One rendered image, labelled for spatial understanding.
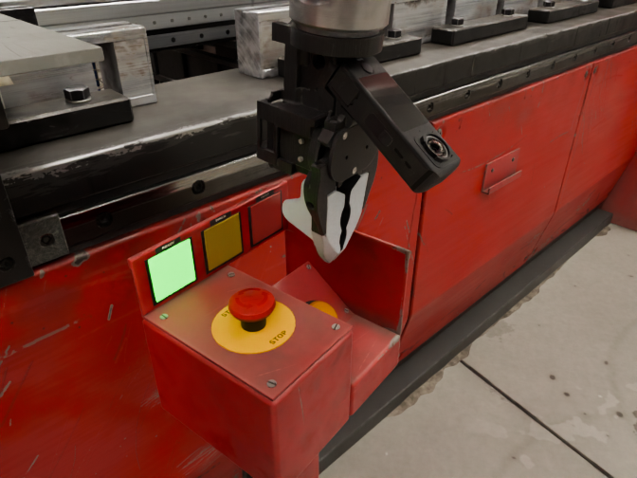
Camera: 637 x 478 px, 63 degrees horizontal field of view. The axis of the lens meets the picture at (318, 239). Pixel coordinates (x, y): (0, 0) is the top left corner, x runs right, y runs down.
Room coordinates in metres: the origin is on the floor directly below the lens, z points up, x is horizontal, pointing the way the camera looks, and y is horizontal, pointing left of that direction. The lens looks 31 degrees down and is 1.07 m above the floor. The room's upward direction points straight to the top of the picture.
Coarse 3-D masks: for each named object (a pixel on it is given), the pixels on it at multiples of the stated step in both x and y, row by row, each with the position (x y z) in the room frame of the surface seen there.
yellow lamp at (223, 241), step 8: (232, 216) 0.45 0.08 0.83; (216, 224) 0.43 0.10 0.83; (224, 224) 0.44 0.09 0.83; (232, 224) 0.44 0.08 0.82; (208, 232) 0.42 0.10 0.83; (216, 232) 0.43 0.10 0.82; (224, 232) 0.43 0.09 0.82; (232, 232) 0.44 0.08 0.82; (240, 232) 0.45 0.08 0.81; (208, 240) 0.42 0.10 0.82; (216, 240) 0.43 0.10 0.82; (224, 240) 0.43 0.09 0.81; (232, 240) 0.44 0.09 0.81; (240, 240) 0.45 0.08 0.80; (208, 248) 0.42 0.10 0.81; (216, 248) 0.43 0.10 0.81; (224, 248) 0.43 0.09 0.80; (232, 248) 0.44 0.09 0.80; (240, 248) 0.45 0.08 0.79; (208, 256) 0.42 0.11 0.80; (216, 256) 0.42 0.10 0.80; (224, 256) 0.43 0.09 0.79; (232, 256) 0.44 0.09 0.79; (208, 264) 0.42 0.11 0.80; (216, 264) 0.42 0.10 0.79
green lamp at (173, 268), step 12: (168, 252) 0.38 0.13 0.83; (180, 252) 0.39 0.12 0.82; (156, 264) 0.37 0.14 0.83; (168, 264) 0.38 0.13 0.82; (180, 264) 0.39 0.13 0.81; (192, 264) 0.40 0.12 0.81; (156, 276) 0.37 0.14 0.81; (168, 276) 0.38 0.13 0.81; (180, 276) 0.39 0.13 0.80; (192, 276) 0.40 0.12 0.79; (156, 288) 0.37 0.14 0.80; (168, 288) 0.38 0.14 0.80; (156, 300) 0.37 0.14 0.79
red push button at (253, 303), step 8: (248, 288) 0.36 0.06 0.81; (256, 288) 0.36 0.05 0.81; (232, 296) 0.35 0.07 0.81; (240, 296) 0.35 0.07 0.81; (248, 296) 0.35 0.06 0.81; (256, 296) 0.35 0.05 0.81; (264, 296) 0.35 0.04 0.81; (272, 296) 0.35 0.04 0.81; (232, 304) 0.34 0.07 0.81; (240, 304) 0.34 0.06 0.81; (248, 304) 0.34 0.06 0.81; (256, 304) 0.34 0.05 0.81; (264, 304) 0.34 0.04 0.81; (272, 304) 0.34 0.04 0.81; (232, 312) 0.33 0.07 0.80; (240, 312) 0.33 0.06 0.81; (248, 312) 0.33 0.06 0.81; (256, 312) 0.33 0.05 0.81; (264, 312) 0.33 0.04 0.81; (240, 320) 0.33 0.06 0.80; (248, 320) 0.33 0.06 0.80; (256, 320) 0.33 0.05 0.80; (264, 320) 0.34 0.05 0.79; (248, 328) 0.34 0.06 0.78; (256, 328) 0.34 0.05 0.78
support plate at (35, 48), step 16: (0, 16) 0.55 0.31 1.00; (0, 32) 0.45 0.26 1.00; (16, 32) 0.45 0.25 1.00; (32, 32) 0.45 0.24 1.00; (48, 32) 0.45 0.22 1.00; (0, 48) 0.39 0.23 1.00; (16, 48) 0.39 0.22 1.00; (32, 48) 0.39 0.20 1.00; (48, 48) 0.39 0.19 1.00; (64, 48) 0.39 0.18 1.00; (80, 48) 0.39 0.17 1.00; (96, 48) 0.39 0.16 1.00; (0, 64) 0.35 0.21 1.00; (16, 64) 0.35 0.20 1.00; (32, 64) 0.36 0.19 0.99; (48, 64) 0.37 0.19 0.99; (64, 64) 0.38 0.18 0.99
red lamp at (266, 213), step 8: (280, 192) 0.50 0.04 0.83; (264, 200) 0.48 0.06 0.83; (272, 200) 0.49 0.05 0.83; (280, 200) 0.50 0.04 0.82; (256, 208) 0.47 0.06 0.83; (264, 208) 0.48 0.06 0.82; (272, 208) 0.49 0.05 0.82; (280, 208) 0.50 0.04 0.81; (256, 216) 0.47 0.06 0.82; (264, 216) 0.48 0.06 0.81; (272, 216) 0.49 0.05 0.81; (280, 216) 0.50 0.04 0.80; (256, 224) 0.47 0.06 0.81; (264, 224) 0.48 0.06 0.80; (272, 224) 0.49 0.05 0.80; (280, 224) 0.50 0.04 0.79; (256, 232) 0.47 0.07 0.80; (264, 232) 0.48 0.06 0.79; (272, 232) 0.49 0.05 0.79; (256, 240) 0.47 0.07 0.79
